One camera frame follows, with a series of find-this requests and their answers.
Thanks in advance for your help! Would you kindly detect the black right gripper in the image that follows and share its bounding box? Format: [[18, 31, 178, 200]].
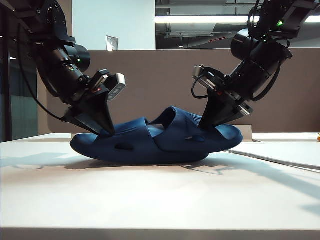
[[199, 66, 254, 130]]

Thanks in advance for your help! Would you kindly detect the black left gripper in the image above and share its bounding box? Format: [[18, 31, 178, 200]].
[[61, 69, 116, 137]]

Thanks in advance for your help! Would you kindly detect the blue rubber slipper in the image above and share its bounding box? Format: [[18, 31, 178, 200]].
[[149, 106, 244, 153], [69, 116, 211, 166]]

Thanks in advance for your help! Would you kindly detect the brown desk partition panel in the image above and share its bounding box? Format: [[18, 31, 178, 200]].
[[47, 48, 320, 134]]

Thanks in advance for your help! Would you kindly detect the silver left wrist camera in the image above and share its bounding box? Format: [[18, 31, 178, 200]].
[[107, 72, 127, 102]]

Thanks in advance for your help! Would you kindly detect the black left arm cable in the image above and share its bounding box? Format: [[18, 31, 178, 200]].
[[16, 22, 67, 121]]

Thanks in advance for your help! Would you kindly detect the silver metal wall plate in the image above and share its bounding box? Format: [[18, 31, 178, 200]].
[[105, 35, 119, 52]]

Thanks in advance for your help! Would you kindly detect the white cable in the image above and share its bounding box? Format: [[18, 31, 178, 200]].
[[224, 149, 320, 173]]

